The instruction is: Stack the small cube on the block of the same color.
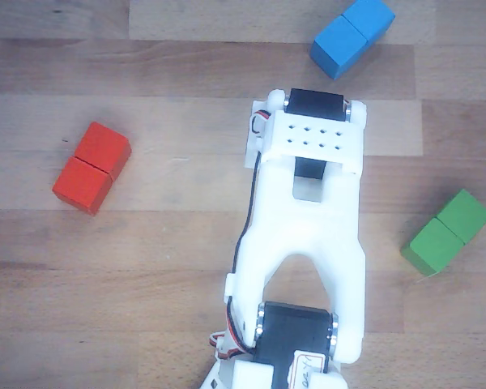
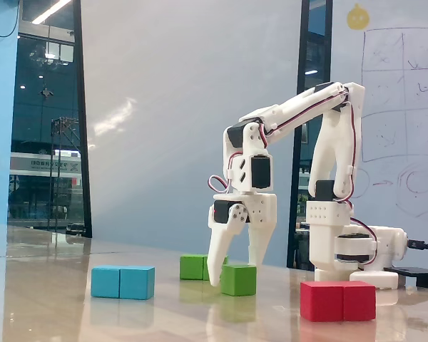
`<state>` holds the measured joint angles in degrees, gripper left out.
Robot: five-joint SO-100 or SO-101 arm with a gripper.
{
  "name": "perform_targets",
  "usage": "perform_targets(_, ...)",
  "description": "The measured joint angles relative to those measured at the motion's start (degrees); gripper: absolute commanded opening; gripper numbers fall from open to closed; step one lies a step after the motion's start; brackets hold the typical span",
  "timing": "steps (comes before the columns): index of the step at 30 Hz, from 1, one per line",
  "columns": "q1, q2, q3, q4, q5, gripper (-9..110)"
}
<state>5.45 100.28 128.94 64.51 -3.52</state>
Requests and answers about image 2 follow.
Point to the long blue block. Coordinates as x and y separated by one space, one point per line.
123 283

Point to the whiteboard with drawn grid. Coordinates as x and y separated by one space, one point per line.
396 89

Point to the small green cube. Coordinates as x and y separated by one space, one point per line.
240 281

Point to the yellow round sticker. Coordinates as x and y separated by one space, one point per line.
358 18

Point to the flat black box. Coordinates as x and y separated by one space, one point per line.
417 272

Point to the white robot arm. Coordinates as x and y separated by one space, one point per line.
335 149

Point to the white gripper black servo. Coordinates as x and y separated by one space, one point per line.
260 213

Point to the long red block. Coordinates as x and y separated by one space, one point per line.
337 301

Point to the dark scaffold tower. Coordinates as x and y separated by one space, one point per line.
53 171

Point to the long green block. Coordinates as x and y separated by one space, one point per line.
192 267

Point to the black window frame post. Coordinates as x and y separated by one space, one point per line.
314 53
82 107

